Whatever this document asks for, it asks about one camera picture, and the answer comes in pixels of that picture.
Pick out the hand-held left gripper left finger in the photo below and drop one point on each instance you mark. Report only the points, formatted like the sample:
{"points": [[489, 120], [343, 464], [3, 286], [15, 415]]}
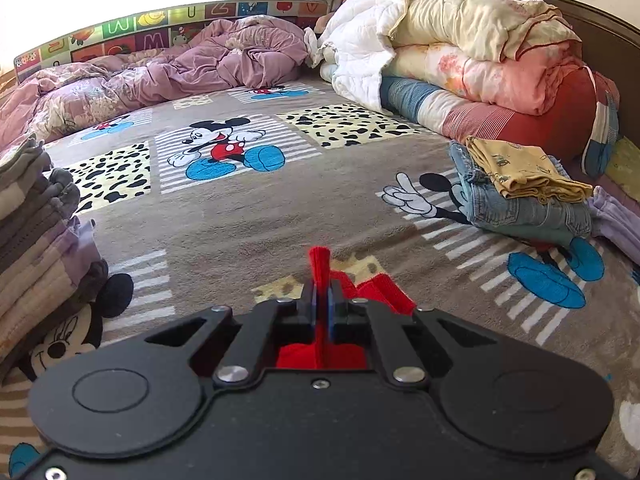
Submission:
{"points": [[311, 310]]}

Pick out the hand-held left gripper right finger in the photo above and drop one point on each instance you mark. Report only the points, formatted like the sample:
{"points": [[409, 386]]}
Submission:
{"points": [[331, 317]]}

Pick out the red knitted sweater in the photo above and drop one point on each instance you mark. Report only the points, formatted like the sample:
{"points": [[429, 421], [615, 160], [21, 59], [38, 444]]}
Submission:
{"points": [[320, 265]]}

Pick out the stack of grey folded clothes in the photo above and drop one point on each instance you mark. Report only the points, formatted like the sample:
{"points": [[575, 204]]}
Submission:
{"points": [[35, 240]]}

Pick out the cartoon mouse printed blanket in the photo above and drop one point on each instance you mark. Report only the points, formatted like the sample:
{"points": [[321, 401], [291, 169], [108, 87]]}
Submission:
{"points": [[300, 200]]}

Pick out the folded blue jeans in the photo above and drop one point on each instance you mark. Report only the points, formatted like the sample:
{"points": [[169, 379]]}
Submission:
{"points": [[515, 215]]}

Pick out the yellow folded garment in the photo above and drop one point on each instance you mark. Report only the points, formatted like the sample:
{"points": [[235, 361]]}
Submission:
{"points": [[520, 165]]}

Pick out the white quilt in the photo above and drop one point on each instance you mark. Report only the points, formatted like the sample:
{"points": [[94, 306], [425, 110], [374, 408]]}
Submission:
{"points": [[360, 50]]}

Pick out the red blue patchwork quilt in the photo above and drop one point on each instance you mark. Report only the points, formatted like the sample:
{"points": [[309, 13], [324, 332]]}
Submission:
{"points": [[525, 125]]}

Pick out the purple duvet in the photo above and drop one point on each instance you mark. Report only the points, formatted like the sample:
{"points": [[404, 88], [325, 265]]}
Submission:
{"points": [[150, 80]]}

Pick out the pink floral quilt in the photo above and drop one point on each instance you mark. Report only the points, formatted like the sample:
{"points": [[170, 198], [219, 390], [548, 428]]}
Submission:
{"points": [[500, 80]]}

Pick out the lilac folded pants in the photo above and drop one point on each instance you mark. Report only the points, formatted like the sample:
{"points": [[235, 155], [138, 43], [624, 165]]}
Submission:
{"points": [[620, 215]]}

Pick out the cream quilt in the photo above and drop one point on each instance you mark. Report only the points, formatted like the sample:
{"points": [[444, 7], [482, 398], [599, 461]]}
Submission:
{"points": [[475, 25]]}

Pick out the yellow green cloth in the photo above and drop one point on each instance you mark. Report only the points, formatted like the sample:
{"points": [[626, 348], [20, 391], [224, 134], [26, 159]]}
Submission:
{"points": [[625, 170]]}

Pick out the colourful alphabet foam panel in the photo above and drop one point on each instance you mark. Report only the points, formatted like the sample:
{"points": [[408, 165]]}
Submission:
{"points": [[150, 17]]}

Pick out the dark wooden headboard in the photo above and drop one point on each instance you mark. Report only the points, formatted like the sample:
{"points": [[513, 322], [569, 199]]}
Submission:
{"points": [[610, 50]]}

